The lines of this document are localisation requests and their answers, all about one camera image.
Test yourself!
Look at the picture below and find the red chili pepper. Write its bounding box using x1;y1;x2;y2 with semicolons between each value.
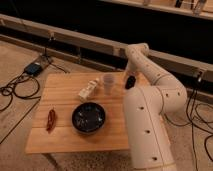
46;109;56;133

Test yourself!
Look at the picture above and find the wooden folding table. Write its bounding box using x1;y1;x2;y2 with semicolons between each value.
25;72;129;154

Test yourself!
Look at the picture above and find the black power adapter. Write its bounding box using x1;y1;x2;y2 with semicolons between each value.
24;63;42;76

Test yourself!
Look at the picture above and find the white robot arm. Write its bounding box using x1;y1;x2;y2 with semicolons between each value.
123;43;187;171

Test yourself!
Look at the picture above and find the black bowl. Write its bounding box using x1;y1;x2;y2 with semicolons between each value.
72;102;106;134

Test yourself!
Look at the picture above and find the black floor cable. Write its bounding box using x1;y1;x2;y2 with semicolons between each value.
0;53;71;145

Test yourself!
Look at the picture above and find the black eraser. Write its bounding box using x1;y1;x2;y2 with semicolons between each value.
125;76;136;89

